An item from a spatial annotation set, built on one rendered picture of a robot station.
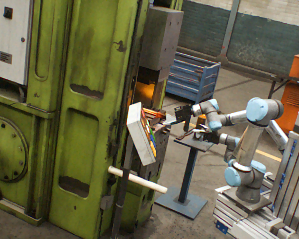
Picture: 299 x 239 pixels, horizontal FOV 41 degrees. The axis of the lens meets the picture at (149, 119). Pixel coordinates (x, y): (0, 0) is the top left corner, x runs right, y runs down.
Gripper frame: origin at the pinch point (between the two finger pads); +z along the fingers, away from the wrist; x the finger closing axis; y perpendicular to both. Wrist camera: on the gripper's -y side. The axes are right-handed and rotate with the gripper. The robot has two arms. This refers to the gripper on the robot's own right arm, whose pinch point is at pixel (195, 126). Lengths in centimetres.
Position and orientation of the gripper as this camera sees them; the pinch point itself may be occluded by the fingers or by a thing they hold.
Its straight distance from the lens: 292.2
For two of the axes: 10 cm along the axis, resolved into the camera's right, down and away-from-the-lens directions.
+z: -8.9, -3.0, 3.4
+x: 4.1, -2.4, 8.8
